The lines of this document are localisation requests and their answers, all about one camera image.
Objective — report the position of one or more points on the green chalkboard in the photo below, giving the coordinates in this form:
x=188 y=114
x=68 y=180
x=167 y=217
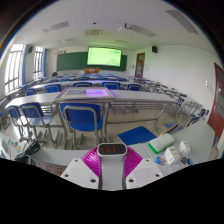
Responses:
x=70 y=61

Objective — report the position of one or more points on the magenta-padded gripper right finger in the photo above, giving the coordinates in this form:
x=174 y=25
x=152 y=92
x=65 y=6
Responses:
x=145 y=170

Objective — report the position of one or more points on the projection screen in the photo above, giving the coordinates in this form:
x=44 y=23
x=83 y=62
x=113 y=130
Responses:
x=104 y=56

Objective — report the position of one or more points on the black wall speaker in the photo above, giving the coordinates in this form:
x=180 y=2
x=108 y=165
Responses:
x=154 y=49
x=30 y=49

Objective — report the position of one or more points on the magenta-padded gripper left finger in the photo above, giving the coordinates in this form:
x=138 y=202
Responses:
x=80 y=171

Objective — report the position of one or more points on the green and white box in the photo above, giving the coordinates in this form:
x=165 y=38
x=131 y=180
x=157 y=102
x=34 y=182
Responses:
x=161 y=142

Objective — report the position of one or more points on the blue metal-framed chair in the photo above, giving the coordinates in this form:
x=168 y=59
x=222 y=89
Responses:
x=81 y=116
x=14 y=113
x=136 y=135
x=35 y=115

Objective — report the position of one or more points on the red door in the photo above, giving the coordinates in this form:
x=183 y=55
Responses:
x=216 y=106

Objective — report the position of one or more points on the group of blue chairs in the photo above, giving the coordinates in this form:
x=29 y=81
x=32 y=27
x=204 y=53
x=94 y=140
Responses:
x=52 y=88

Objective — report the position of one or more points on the small blue card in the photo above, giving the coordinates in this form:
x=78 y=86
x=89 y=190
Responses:
x=160 y=160

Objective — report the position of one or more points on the orange lectern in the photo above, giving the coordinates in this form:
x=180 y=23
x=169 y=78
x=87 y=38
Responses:
x=91 y=70

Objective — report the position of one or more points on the narrow window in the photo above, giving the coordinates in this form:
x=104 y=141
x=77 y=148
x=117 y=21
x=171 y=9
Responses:
x=38 y=61

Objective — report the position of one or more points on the white charger block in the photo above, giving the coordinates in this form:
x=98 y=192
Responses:
x=112 y=163

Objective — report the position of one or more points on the grey framed desk console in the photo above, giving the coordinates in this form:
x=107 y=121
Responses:
x=83 y=93

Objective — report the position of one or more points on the small white box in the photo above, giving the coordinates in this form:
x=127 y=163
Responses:
x=184 y=148
x=172 y=155

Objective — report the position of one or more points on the ceiling projector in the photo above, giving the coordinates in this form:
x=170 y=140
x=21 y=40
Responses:
x=124 y=26

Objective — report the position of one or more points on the group of ceiling lights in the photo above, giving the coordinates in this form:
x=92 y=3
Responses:
x=55 y=26

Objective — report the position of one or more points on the brown wooden door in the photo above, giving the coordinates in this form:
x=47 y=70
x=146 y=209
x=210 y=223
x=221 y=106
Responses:
x=140 y=65

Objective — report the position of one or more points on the large window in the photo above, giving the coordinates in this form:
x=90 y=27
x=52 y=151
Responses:
x=14 y=66

